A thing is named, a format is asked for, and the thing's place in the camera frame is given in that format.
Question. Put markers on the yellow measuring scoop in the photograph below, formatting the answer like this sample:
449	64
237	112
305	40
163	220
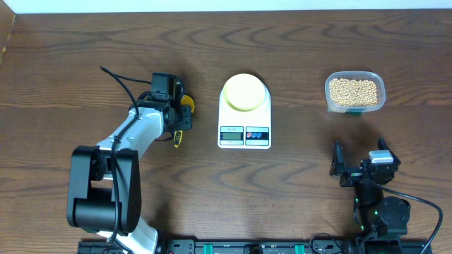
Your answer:
187	109

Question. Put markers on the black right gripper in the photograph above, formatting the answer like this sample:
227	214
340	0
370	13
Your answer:
337	167

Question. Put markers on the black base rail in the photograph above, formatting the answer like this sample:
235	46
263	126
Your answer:
318	245

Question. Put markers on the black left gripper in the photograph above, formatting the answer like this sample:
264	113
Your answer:
186	123

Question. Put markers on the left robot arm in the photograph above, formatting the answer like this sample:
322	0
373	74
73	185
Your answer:
104	195

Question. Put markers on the clear plastic container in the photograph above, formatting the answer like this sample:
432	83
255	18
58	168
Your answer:
356	75

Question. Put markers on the white digital kitchen scale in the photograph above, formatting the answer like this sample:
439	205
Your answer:
245	129

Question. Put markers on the yellow plastic bowl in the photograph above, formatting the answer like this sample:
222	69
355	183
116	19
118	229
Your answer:
243	92

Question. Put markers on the pile of soybeans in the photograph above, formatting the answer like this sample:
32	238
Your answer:
354	93

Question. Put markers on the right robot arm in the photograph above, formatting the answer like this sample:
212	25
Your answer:
380	216

